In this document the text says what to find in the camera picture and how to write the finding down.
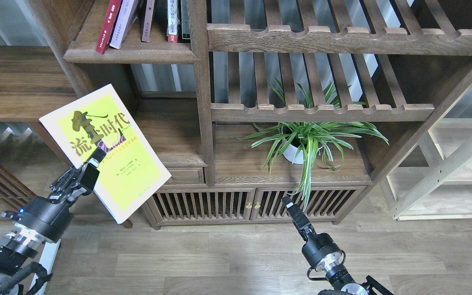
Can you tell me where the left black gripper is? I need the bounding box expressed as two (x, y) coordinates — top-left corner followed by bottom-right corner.
(2, 148), (106, 243)

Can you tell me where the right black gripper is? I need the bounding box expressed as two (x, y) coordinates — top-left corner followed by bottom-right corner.
(281, 196), (346, 273)

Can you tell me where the yellow green book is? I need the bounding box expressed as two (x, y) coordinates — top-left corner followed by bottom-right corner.
(39, 84), (171, 224)

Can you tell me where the white and purple book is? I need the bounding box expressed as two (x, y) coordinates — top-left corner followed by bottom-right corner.
(110, 0), (139, 49)

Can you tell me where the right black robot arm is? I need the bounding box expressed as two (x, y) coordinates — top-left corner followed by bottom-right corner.
(281, 196), (391, 295)

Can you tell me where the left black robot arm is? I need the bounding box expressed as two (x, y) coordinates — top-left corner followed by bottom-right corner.
(0, 148), (106, 295)

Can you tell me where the light wooden shelf unit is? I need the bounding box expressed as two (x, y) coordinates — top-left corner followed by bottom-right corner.
(380, 87), (472, 220)

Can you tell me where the white plant pot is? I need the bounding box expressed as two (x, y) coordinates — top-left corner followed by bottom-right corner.
(282, 140), (304, 165)

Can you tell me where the white bar on floor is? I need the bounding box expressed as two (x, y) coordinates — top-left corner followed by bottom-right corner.
(30, 239), (62, 295)

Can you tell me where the green spider plant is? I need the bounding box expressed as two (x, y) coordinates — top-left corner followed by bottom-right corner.
(238, 78), (389, 211)

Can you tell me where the dark wooden side table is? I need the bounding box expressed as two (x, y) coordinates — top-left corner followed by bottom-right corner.
(0, 46), (133, 229)

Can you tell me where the dark wooden bookshelf cabinet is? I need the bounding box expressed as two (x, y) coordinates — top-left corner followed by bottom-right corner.
(25, 0), (472, 229)

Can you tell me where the red white upright book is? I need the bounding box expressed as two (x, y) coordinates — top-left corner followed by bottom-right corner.
(167, 0), (180, 43)

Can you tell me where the dark upright book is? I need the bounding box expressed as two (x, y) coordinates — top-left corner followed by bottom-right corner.
(180, 0), (191, 42)

